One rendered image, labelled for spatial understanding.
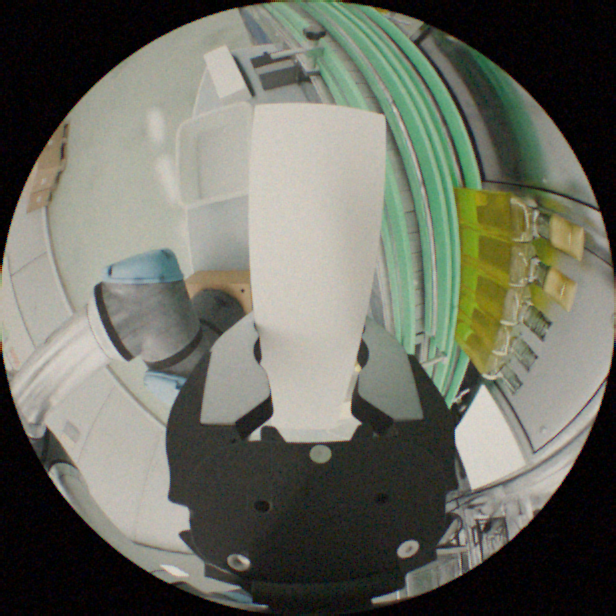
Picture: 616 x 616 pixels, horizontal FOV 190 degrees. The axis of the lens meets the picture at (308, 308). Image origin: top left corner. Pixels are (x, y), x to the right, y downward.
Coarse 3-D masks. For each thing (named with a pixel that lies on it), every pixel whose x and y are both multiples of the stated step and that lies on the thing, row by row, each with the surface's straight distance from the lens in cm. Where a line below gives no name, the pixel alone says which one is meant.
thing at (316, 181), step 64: (256, 128) 10; (320, 128) 10; (384, 128) 11; (256, 192) 9; (320, 192) 9; (256, 256) 10; (320, 256) 9; (256, 320) 11; (320, 320) 11; (320, 384) 14
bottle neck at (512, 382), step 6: (510, 366) 38; (504, 372) 37; (510, 372) 37; (504, 378) 37; (510, 378) 36; (516, 378) 36; (504, 384) 37; (510, 384) 36; (516, 384) 36; (522, 384) 37; (510, 390) 36; (516, 390) 36
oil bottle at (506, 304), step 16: (464, 272) 35; (480, 272) 32; (464, 288) 36; (480, 288) 33; (496, 288) 30; (512, 288) 29; (528, 288) 32; (480, 304) 34; (496, 304) 31; (512, 304) 29; (512, 320) 30
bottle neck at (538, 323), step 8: (528, 304) 30; (528, 312) 29; (536, 312) 29; (528, 320) 29; (536, 320) 29; (544, 320) 29; (536, 328) 29; (544, 328) 29; (536, 336) 30; (544, 336) 29
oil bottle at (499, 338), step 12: (468, 300) 36; (468, 312) 37; (480, 312) 35; (468, 324) 38; (480, 324) 35; (492, 324) 33; (480, 336) 36; (492, 336) 34; (504, 336) 32; (516, 336) 33; (492, 348) 35; (504, 348) 33
